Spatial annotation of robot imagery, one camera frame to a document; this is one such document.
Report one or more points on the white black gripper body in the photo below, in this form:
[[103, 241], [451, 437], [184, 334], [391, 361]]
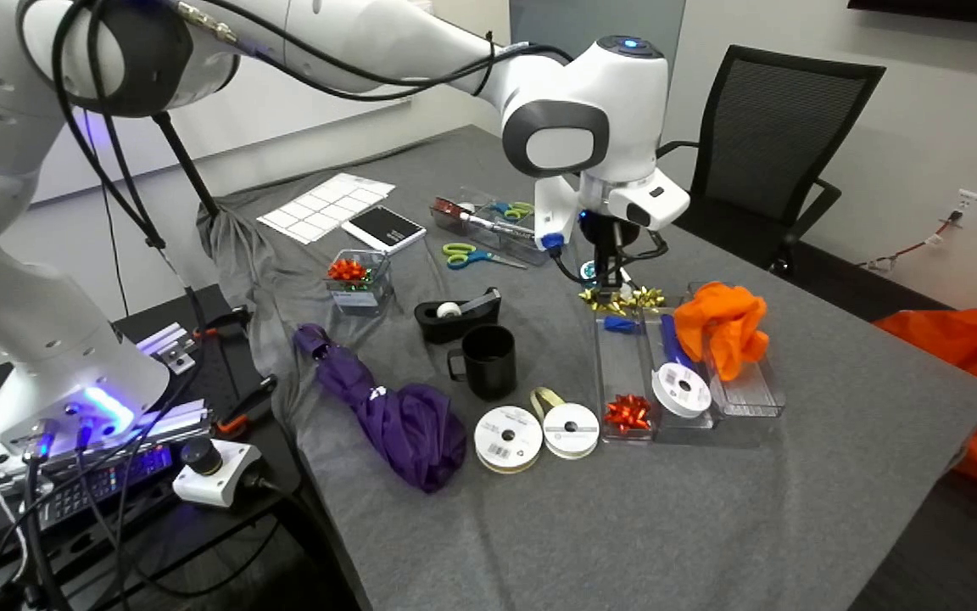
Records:
[[648, 203]]

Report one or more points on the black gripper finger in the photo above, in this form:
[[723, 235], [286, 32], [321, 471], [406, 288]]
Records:
[[603, 274], [618, 274]]

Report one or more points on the gold gift bow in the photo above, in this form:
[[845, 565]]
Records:
[[598, 299], [648, 299]]

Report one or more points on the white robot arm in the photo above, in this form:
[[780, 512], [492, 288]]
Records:
[[582, 128]]

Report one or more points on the gold gift bow on table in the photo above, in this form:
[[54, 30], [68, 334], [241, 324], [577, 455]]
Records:
[[648, 299]]

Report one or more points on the red gift bow in organizer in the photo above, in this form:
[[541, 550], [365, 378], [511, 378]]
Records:
[[628, 414]]

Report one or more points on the white ribbon spool with gold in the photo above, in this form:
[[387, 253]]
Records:
[[568, 428]]

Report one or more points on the small clear storage container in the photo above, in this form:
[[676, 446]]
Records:
[[361, 296]]

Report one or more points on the red bow in small container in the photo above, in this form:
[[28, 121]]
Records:
[[346, 274]]

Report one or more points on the blue item in organizer slot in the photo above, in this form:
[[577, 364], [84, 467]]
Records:
[[618, 324]]

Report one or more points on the green scissors in tray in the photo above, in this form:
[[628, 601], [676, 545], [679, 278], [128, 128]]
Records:
[[513, 213]]

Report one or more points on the long clear tray with tools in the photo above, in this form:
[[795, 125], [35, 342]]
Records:
[[485, 230]]

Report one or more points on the orange cloth in organizer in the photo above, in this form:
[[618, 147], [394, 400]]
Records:
[[723, 326]]

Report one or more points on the clear three-slot organizer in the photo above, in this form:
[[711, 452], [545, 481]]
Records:
[[745, 412]]

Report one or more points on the green blue scissors on table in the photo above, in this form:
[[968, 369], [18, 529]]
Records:
[[464, 256]]

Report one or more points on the white ribbon spool in organizer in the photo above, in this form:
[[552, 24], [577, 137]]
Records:
[[679, 391]]

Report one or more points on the black mug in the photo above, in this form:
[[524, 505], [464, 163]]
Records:
[[485, 361]]

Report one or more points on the black tape dispenser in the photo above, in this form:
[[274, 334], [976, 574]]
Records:
[[455, 316]]

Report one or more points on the black mesh office chair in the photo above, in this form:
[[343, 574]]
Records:
[[771, 125]]

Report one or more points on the white ribbon spool left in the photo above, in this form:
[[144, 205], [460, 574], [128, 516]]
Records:
[[507, 439]]

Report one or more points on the grey table cloth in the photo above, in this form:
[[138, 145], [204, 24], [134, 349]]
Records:
[[789, 520]]

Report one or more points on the purple folded cloth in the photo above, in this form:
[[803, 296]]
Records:
[[413, 428]]

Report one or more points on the white label sticker sheet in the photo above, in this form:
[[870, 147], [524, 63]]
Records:
[[324, 207]]

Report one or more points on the black tripod pole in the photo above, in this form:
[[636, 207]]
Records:
[[184, 163]]

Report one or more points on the blue handled tool in organizer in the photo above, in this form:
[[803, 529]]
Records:
[[670, 342]]

